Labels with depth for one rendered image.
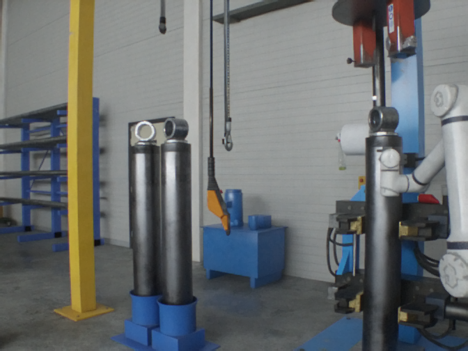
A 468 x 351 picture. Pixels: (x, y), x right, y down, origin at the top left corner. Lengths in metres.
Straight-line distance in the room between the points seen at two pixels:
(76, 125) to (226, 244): 2.15
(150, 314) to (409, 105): 2.33
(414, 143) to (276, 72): 2.84
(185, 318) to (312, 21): 3.71
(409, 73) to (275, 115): 2.64
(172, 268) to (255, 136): 2.92
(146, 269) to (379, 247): 1.64
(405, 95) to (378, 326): 1.48
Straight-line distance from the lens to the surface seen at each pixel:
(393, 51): 2.47
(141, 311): 3.24
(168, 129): 3.00
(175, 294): 2.97
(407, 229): 2.39
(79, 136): 3.88
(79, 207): 3.88
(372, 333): 2.64
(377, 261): 2.51
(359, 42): 2.80
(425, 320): 2.52
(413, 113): 2.93
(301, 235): 5.12
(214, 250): 4.99
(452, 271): 1.56
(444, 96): 1.61
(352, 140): 3.48
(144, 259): 3.15
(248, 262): 4.69
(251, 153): 5.48
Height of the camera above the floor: 1.27
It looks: 1 degrees down
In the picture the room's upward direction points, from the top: straight up
